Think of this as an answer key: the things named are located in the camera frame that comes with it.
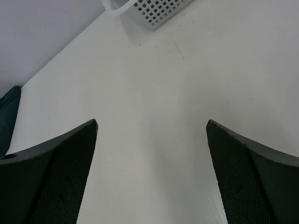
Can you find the dark navy folded shorts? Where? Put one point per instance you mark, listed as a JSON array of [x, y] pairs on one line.
[[9, 105]]

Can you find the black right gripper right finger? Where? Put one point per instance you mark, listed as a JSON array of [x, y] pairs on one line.
[[258, 184]]

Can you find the white plastic basket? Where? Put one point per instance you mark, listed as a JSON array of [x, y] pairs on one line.
[[148, 14]]

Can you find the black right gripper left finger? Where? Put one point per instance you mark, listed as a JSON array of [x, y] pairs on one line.
[[45, 184]]

